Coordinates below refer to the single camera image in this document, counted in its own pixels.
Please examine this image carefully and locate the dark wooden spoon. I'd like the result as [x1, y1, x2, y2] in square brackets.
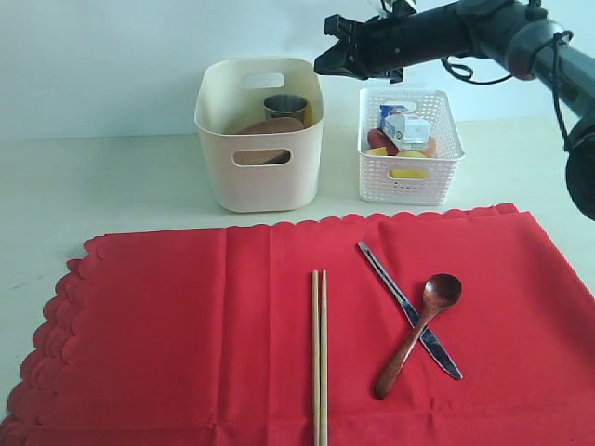
[374, 273, 462, 400]

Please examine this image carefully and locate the stainless steel cup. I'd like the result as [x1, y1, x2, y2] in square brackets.
[263, 94, 309, 124]

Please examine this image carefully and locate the brown egg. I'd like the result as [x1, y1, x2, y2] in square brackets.
[424, 137, 437, 157]

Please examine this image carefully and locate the white perforated plastic basket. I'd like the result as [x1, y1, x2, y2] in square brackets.
[357, 87, 464, 205]

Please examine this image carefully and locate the red sausage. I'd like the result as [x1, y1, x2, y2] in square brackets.
[367, 128, 399, 156]

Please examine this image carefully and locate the red scalloped table cloth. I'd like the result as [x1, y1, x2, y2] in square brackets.
[1, 203, 594, 445]

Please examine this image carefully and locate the yellow lemon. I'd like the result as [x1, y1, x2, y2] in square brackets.
[390, 151, 429, 179]

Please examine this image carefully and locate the yellow cheese wedge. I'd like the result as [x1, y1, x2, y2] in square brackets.
[365, 146, 389, 156]

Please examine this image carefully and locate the steel table knife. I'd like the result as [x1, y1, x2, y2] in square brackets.
[357, 241, 463, 380]

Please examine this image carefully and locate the wooden chopstick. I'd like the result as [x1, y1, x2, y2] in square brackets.
[311, 270, 321, 446]
[320, 270, 328, 446]

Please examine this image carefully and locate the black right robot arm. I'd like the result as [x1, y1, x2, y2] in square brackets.
[314, 0, 594, 218]

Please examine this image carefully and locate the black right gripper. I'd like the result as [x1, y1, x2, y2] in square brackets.
[313, 12, 409, 84]

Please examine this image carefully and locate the cream plastic bin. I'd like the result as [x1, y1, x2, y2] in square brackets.
[194, 58, 324, 213]

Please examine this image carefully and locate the brown wooden plate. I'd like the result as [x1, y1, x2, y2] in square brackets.
[233, 117, 304, 165]

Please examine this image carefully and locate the blue white milk carton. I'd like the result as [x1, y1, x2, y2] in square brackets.
[379, 104, 432, 150]

